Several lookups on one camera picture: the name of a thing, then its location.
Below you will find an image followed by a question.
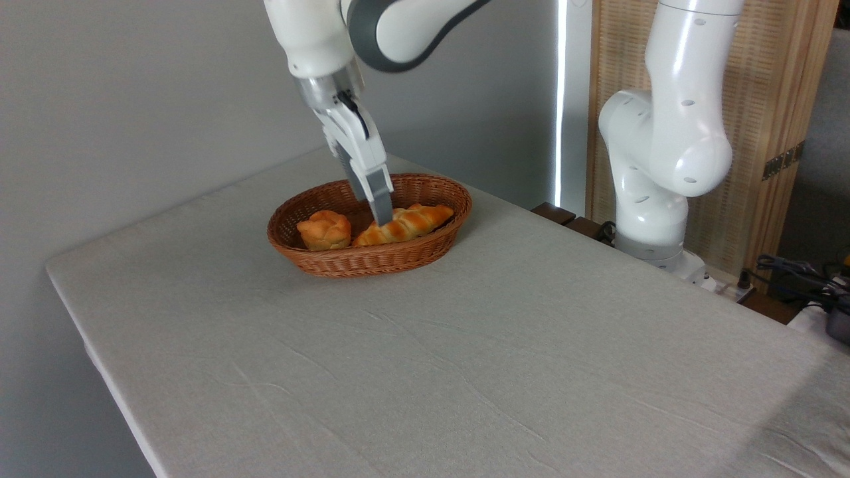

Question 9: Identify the metal screen hinge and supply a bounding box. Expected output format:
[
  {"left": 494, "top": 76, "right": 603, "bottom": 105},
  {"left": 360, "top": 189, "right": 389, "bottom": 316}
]
[{"left": 761, "top": 140, "right": 806, "bottom": 182}]

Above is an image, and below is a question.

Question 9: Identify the light grey tablecloth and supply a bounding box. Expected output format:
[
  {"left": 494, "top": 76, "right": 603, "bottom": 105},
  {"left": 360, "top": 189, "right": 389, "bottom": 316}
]
[{"left": 45, "top": 147, "right": 850, "bottom": 478}]

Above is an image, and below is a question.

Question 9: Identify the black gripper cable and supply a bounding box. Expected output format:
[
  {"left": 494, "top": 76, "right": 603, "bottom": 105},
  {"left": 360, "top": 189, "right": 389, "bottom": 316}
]
[{"left": 336, "top": 89, "right": 371, "bottom": 141}]

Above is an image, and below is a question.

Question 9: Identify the long braided bread loaf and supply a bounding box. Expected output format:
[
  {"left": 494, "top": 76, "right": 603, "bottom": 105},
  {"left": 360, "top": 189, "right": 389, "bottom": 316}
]
[{"left": 351, "top": 203, "right": 456, "bottom": 248}]

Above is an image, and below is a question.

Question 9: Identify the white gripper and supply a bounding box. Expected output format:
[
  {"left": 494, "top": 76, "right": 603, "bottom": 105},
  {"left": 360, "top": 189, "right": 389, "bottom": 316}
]
[{"left": 311, "top": 88, "right": 394, "bottom": 227}]

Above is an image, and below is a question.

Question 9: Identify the dark brown wooden block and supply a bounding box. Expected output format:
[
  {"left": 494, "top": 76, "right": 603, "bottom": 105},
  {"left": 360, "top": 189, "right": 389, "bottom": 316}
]
[
  {"left": 564, "top": 216, "right": 613, "bottom": 244},
  {"left": 531, "top": 202, "right": 577, "bottom": 226}
]

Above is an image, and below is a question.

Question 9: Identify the brown wicker oval basket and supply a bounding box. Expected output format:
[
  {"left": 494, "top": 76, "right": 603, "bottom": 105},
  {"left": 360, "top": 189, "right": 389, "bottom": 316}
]
[{"left": 267, "top": 173, "right": 473, "bottom": 278}]

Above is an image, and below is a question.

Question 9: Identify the small round bread bun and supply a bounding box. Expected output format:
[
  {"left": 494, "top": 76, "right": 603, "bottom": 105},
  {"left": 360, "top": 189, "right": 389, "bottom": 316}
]
[{"left": 296, "top": 210, "right": 352, "bottom": 252}]

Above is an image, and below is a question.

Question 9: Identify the black cable bundle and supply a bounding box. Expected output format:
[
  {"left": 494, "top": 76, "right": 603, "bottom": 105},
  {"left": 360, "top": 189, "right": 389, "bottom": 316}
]
[{"left": 737, "top": 254, "right": 850, "bottom": 314}]

